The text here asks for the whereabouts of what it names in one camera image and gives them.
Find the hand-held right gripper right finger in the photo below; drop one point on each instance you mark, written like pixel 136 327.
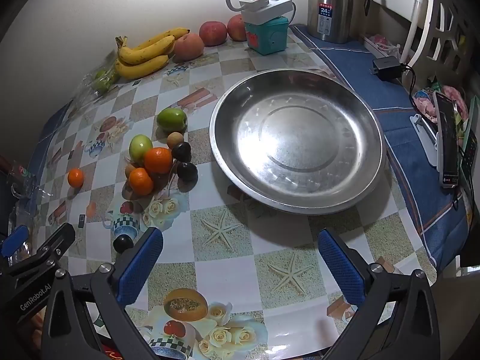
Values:
pixel 339 266

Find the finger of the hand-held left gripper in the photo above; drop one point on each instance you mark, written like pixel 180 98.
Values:
pixel 13 240
pixel 56 242

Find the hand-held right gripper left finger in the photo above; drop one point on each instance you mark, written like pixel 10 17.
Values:
pixel 140 266

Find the small orange tangerine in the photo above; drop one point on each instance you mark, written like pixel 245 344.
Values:
pixel 75 177

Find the medium orange tangerine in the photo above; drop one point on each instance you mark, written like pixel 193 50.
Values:
pixel 141 181

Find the brown longan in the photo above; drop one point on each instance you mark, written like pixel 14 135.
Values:
pixel 174 140
pixel 129 169

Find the dark cherry with long stem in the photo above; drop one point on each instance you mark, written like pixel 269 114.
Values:
pixel 187 172

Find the large orange tangerine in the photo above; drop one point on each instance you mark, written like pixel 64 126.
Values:
pixel 158 160

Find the green jujube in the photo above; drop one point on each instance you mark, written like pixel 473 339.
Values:
pixel 171 119
pixel 140 147

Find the round steel plate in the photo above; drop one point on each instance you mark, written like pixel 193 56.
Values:
pixel 300 138

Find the clear glass cup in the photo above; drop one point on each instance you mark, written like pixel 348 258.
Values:
pixel 22 183

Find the checkered printed tablecloth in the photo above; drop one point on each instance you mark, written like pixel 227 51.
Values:
pixel 210 285

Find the white phone stand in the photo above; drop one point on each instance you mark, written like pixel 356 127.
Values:
pixel 425 131

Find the black smartphone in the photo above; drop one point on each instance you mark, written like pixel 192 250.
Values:
pixel 447 138

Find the clear bag of green fruit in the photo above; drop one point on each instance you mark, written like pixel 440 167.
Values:
pixel 101 78

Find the pink snack bag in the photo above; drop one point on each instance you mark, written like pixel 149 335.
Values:
pixel 423 101

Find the blue striped cloth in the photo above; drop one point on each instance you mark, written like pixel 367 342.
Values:
pixel 356 75

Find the yellow banana bunch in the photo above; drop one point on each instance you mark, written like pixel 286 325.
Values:
pixel 142 68

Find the green board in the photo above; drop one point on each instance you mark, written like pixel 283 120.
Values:
pixel 473 114

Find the black charger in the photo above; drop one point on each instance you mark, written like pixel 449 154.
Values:
pixel 386 68

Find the white tray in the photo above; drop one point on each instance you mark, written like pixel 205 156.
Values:
pixel 390 50

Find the pink peach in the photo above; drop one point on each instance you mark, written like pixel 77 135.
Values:
pixel 188 47

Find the red plastic bag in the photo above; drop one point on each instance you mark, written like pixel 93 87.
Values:
pixel 379 41

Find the teal plastic box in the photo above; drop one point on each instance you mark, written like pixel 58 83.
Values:
pixel 268 37

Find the red apple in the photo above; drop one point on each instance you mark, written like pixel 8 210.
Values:
pixel 213 33
pixel 236 28

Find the stainless steel thermos jug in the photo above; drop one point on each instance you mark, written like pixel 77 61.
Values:
pixel 332 7

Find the white chair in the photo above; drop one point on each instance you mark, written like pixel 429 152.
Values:
pixel 418 18

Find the white power strip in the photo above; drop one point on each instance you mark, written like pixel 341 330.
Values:
pixel 264 7

